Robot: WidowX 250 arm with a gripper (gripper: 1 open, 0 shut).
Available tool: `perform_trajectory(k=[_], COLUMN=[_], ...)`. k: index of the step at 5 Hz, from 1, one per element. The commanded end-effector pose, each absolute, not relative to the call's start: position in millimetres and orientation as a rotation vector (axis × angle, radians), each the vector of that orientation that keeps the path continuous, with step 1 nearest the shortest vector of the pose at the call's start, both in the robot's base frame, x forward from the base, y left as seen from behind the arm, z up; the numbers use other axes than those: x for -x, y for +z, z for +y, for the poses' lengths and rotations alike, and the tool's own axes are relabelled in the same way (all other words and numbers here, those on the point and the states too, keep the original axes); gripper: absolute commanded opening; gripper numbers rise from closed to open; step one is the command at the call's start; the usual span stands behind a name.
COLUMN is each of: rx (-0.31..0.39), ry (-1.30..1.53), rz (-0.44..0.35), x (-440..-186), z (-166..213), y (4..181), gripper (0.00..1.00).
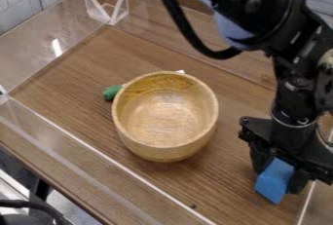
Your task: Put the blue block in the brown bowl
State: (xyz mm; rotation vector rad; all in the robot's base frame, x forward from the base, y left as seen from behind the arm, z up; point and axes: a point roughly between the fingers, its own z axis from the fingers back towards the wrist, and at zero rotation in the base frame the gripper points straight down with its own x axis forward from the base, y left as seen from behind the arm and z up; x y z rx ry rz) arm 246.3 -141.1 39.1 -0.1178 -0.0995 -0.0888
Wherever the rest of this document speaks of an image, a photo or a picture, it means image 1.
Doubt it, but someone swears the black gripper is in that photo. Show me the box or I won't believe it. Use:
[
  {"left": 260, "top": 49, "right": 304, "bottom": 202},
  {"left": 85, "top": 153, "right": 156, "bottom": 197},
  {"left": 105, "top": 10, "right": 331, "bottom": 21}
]
[{"left": 238, "top": 116, "right": 333, "bottom": 195}]

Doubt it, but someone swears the blue foam block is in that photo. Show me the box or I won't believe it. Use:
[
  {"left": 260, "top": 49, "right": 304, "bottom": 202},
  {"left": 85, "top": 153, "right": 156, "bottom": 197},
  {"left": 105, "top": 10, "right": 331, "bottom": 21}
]
[{"left": 255, "top": 158, "right": 294, "bottom": 205}]

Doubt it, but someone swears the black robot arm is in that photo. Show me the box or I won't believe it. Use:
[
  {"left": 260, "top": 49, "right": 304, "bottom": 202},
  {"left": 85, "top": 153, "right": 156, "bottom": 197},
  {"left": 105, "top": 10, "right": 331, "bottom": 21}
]
[{"left": 161, "top": 0, "right": 333, "bottom": 194}]

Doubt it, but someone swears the brown wooden bowl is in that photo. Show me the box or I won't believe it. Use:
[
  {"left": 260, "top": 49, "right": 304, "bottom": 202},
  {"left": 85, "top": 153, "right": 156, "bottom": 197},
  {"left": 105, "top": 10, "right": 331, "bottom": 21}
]
[{"left": 112, "top": 71, "right": 218, "bottom": 163}]

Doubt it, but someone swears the green and white toy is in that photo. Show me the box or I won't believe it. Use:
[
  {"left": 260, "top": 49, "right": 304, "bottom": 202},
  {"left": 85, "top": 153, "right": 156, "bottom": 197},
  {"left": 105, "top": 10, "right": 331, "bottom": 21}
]
[{"left": 103, "top": 70, "right": 184, "bottom": 101}]

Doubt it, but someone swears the clear acrylic corner bracket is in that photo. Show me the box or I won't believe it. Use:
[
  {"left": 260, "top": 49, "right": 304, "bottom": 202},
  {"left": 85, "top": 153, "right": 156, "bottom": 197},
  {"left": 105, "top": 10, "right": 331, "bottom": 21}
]
[{"left": 84, "top": 0, "right": 128, "bottom": 26}]

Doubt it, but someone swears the black cable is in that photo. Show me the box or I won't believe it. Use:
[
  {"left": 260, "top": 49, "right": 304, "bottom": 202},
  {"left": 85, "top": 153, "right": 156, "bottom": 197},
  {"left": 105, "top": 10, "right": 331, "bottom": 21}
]
[{"left": 0, "top": 199, "right": 66, "bottom": 225}]

